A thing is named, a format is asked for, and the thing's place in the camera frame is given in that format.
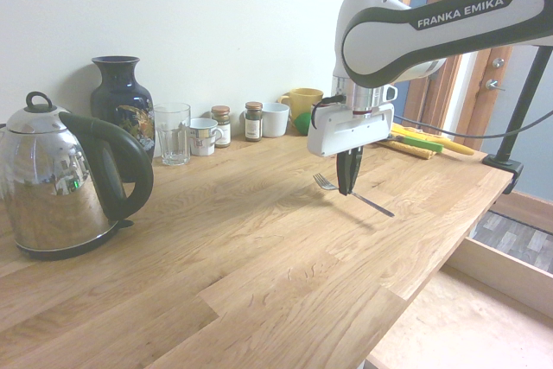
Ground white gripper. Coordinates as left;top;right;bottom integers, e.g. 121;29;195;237
306;103;395;196

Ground silver metal fork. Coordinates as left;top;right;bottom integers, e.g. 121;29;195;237
312;172;396;219

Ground large open wooden drawer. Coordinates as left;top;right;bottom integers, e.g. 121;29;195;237
365;237;553;369

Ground yellow folded towel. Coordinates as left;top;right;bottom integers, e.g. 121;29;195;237
375;123;446;161

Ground green lime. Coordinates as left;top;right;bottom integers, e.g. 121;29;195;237
293;111;313;136

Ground yellow mug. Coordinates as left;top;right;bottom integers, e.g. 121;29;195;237
276;87;325;130

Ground plain white mug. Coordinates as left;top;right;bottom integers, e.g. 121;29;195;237
261;102;290;138

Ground copper-lid green spice jar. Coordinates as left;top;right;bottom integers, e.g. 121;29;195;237
244;101;264;143
210;105;232;149

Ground yellow knife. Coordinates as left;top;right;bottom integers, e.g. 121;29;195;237
391;123;475;156

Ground small white printed cup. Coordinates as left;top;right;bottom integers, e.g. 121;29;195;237
188;118;226;157

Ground clear faceted glass tumbler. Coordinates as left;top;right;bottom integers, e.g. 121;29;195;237
153;102;192;167

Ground dark blue painted vase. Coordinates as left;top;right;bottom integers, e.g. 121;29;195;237
90;55;156;183

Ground grey braided robot cable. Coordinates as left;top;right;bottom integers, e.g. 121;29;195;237
391;109;553;139

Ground black clamp camera stand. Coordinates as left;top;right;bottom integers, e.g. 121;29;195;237
482;45;553;196

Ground chrome kettle with black handle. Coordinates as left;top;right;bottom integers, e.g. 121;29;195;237
0;91;156;262

